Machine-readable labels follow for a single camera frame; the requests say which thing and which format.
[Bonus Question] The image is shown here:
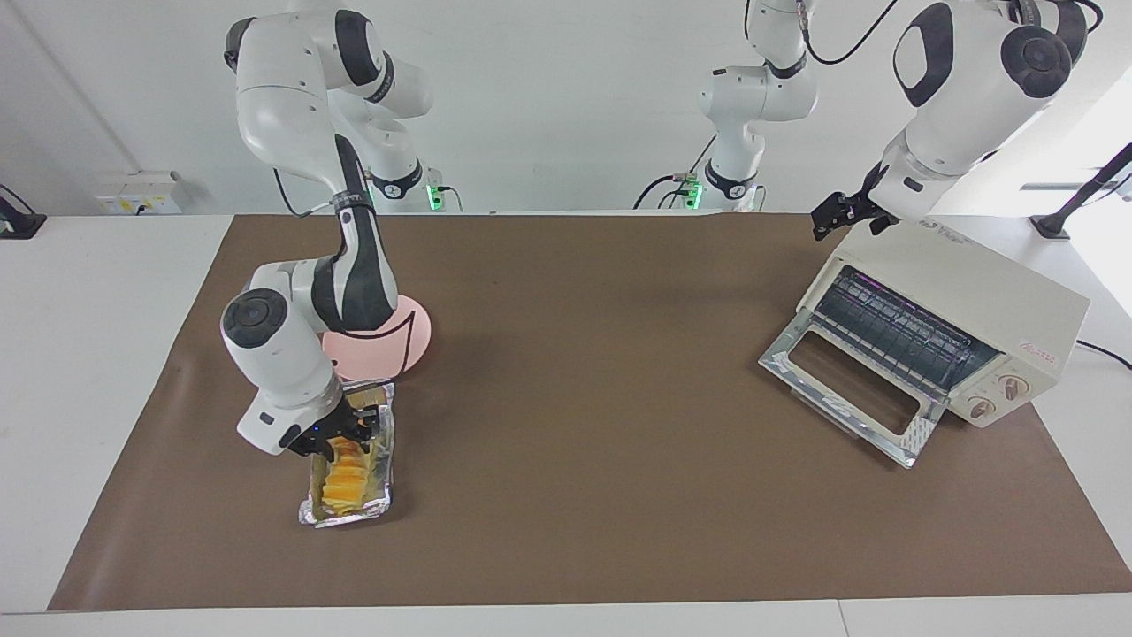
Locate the black left base cable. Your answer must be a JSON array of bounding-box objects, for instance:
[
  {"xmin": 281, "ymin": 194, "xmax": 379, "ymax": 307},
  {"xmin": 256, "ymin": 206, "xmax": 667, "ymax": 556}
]
[{"xmin": 632, "ymin": 133, "xmax": 717, "ymax": 211}]

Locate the white wall outlet box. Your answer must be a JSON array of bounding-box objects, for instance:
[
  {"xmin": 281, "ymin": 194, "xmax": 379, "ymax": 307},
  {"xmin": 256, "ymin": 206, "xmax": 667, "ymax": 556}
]
[{"xmin": 96, "ymin": 171, "xmax": 191, "ymax": 216}]

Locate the sliced orange bread loaf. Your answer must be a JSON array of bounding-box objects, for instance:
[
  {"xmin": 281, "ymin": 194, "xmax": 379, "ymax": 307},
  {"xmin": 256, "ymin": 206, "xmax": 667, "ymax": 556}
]
[{"xmin": 320, "ymin": 438, "xmax": 372, "ymax": 517}]

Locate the black camera stand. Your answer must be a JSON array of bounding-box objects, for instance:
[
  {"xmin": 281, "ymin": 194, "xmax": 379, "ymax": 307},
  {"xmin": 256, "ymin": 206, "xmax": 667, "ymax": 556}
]
[{"xmin": 1030, "ymin": 142, "xmax": 1132, "ymax": 240}]

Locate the glass oven door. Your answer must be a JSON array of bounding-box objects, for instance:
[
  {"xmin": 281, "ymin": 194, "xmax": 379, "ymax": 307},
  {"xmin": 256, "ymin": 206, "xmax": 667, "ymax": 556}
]
[{"xmin": 759, "ymin": 310, "xmax": 947, "ymax": 469}]

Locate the black oven power cord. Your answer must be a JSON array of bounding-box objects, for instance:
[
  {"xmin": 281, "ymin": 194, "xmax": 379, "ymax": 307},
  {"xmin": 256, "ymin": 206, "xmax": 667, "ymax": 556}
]
[{"xmin": 1075, "ymin": 339, "xmax": 1132, "ymax": 371}]

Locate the aluminium foil tray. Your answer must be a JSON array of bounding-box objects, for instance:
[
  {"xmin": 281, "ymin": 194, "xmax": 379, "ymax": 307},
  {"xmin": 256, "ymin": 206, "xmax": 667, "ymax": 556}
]
[{"xmin": 298, "ymin": 379, "xmax": 396, "ymax": 529}]

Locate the black stand base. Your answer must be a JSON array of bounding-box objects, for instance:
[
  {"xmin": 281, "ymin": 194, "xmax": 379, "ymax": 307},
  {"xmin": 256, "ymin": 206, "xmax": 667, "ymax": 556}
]
[{"xmin": 0, "ymin": 184, "xmax": 47, "ymax": 240}]

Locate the cream toaster oven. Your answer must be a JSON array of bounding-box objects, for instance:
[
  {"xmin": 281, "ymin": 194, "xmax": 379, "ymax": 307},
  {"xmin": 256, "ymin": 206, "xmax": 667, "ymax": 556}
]
[{"xmin": 799, "ymin": 215, "xmax": 1090, "ymax": 429}]

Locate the pink round plate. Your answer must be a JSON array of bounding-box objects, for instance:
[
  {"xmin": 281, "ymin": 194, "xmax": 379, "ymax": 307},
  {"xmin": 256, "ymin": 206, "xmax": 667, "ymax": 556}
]
[{"xmin": 320, "ymin": 296, "xmax": 434, "ymax": 383}]

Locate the brown table mat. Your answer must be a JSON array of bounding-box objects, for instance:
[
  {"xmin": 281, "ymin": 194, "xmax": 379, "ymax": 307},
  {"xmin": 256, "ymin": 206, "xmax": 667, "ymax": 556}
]
[{"xmin": 49, "ymin": 212, "xmax": 1132, "ymax": 611}]

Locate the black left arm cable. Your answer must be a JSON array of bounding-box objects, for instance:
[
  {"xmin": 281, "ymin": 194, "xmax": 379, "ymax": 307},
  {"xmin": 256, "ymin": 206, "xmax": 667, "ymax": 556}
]
[{"xmin": 747, "ymin": 0, "xmax": 899, "ymax": 67}]

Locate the oven wire rack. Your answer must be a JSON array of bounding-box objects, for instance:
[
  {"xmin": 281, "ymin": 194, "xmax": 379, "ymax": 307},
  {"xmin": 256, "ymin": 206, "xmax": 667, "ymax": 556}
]
[{"xmin": 814, "ymin": 265, "xmax": 1000, "ymax": 390}]

